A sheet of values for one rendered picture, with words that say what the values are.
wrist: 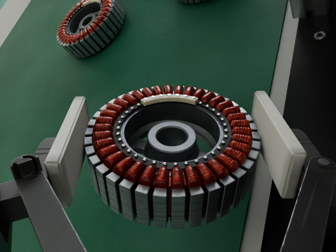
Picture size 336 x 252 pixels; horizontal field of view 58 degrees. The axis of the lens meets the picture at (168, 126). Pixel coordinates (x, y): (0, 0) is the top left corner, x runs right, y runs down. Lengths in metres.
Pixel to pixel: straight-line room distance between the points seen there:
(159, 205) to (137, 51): 0.30
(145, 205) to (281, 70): 0.20
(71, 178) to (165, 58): 0.25
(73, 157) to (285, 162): 0.11
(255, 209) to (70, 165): 0.15
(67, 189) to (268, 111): 0.12
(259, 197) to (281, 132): 0.10
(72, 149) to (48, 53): 0.44
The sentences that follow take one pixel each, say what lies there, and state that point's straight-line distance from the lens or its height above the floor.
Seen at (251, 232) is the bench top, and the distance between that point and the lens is 0.25.
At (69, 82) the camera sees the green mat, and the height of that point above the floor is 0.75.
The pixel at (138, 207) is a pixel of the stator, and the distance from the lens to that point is 0.17.
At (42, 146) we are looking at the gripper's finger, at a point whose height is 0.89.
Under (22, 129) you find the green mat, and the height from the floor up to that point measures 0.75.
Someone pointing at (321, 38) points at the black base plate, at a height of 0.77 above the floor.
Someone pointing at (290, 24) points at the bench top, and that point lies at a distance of 0.35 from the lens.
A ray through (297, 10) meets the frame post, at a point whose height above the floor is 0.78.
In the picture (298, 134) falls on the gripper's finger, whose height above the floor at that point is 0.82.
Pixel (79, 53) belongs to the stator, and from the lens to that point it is 0.49.
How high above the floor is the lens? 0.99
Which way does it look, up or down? 48 degrees down
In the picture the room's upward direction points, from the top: 44 degrees counter-clockwise
